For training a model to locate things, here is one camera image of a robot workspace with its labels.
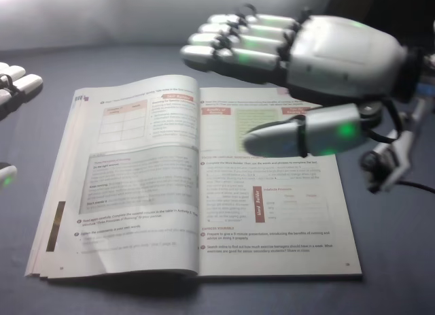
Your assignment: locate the black cable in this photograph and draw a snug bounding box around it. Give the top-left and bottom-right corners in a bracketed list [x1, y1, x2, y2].
[396, 180, 435, 195]

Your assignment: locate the textbook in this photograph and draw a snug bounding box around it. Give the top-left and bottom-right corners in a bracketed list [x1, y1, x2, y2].
[23, 73, 364, 282]

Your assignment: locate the white backdrop sheet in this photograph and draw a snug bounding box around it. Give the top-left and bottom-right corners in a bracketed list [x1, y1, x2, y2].
[0, 0, 341, 54]

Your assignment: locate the grey table cloth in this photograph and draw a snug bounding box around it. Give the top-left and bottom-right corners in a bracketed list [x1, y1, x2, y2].
[0, 42, 435, 315]

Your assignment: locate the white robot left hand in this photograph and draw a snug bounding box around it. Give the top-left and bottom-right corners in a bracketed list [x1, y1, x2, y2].
[0, 62, 44, 193]

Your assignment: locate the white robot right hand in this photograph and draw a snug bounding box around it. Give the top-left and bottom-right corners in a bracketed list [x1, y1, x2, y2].
[179, 3, 421, 159]

